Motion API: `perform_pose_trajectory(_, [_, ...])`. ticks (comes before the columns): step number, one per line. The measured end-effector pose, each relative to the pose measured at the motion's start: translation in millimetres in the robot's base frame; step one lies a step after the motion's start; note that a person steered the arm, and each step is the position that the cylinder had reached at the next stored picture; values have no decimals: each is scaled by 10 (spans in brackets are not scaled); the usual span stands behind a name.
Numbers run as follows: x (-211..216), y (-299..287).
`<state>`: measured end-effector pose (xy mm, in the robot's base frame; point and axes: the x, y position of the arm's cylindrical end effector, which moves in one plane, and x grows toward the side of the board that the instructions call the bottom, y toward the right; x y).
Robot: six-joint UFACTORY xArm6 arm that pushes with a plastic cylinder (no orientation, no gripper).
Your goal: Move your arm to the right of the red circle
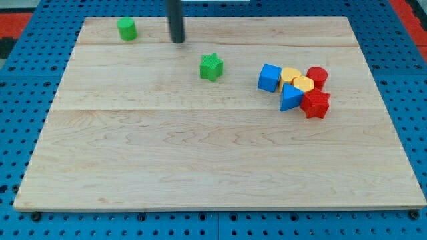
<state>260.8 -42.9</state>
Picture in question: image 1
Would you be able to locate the blue triangle block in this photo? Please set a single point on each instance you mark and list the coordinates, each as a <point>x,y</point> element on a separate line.
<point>291,97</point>

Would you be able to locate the black cylindrical robot arm stylus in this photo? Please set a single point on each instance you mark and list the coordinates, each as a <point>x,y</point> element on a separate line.
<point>174,13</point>

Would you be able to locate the light wooden board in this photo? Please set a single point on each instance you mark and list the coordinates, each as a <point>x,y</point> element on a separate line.
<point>134,128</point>

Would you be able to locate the yellow hexagon block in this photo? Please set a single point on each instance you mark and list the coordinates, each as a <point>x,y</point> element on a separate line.
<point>303,83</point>

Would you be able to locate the green star block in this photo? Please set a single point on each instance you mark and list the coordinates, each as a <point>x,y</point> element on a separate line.
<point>211,67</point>

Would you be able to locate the yellow heart block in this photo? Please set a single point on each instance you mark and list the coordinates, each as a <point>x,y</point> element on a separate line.
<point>286,76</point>

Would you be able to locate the red cylinder block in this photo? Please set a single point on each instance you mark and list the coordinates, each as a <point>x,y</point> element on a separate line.
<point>319,76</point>

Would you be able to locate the blue cube block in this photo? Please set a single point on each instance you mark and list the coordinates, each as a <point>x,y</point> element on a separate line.
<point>269,77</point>

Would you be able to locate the red star block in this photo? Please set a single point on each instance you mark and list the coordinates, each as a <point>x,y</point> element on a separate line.
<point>315,103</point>

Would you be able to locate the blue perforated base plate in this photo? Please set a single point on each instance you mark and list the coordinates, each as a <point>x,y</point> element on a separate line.
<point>32,72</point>

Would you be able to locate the green cylinder block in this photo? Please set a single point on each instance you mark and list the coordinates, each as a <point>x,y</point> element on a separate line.
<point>127,28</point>

